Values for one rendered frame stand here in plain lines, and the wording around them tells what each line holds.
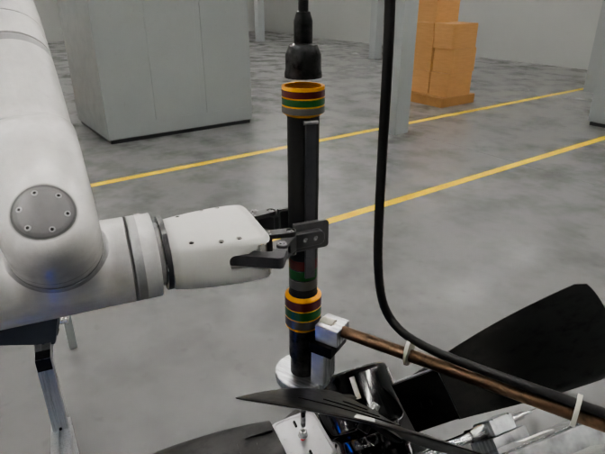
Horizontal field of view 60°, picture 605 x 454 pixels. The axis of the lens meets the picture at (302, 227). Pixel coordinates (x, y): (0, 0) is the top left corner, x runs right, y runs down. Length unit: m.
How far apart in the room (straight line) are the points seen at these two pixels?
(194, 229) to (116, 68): 6.19
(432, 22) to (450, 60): 0.66
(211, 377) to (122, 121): 4.58
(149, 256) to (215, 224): 0.08
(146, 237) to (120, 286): 0.05
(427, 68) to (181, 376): 7.20
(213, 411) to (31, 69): 2.09
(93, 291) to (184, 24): 6.51
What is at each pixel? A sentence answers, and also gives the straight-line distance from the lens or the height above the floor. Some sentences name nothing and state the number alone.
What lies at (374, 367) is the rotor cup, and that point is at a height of 1.26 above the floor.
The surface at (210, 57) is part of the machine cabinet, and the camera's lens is 7.11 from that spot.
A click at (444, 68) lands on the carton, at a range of 8.85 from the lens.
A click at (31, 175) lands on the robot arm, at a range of 0.46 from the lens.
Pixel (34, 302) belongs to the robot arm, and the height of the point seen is 1.50.
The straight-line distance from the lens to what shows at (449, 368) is 0.58.
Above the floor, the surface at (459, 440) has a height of 1.11.
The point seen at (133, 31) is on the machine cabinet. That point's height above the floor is 1.28.
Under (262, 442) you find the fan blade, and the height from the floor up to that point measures 1.19.
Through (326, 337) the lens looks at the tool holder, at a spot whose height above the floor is 1.38.
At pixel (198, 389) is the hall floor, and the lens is 2.66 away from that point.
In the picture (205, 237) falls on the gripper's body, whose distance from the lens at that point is 0.51.
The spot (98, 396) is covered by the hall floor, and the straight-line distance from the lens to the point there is 2.75.
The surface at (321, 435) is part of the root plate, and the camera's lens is 0.77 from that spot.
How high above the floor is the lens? 1.75
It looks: 25 degrees down
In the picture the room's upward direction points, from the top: straight up
